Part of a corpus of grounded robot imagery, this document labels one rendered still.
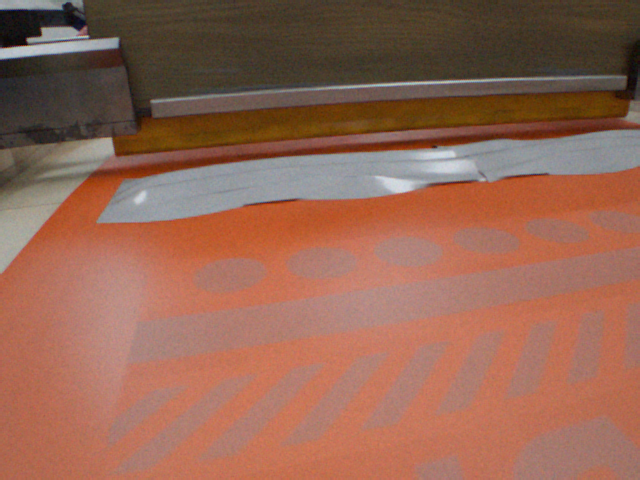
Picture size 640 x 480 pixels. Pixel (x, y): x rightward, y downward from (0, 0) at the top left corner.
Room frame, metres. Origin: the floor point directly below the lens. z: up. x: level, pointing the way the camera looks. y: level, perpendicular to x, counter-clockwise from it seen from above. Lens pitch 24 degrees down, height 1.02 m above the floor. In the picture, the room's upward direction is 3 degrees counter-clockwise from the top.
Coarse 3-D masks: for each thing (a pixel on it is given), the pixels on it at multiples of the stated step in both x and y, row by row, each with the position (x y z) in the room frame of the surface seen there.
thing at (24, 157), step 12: (636, 108) 0.41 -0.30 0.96; (48, 144) 0.34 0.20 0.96; (60, 144) 0.36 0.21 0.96; (0, 156) 0.26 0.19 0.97; (12, 156) 0.27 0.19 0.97; (24, 156) 0.29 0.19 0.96; (36, 156) 0.31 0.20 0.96; (0, 168) 0.25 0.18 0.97; (12, 168) 0.27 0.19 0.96; (24, 168) 0.28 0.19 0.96; (0, 180) 0.25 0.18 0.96
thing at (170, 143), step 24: (360, 120) 0.31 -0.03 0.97; (384, 120) 0.31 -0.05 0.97; (408, 120) 0.32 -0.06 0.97; (432, 120) 0.32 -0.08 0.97; (456, 120) 0.32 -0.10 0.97; (480, 120) 0.33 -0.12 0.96; (504, 120) 0.33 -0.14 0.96; (528, 120) 0.33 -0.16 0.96; (552, 120) 0.34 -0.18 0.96; (120, 144) 0.28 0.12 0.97; (144, 144) 0.28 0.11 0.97; (168, 144) 0.29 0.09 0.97; (192, 144) 0.29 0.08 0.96; (216, 144) 0.29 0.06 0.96; (240, 144) 0.30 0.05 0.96
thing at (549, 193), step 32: (448, 128) 0.35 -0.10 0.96; (480, 128) 0.35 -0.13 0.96; (512, 128) 0.34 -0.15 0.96; (544, 128) 0.34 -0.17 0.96; (576, 128) 0.34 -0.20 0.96; (608, 128) 0.34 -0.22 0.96; (512, 192) 0.19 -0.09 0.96; (544, 192) 0.19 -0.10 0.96; (576, 192) 0.19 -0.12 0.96; (608, 192) 0.19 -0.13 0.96
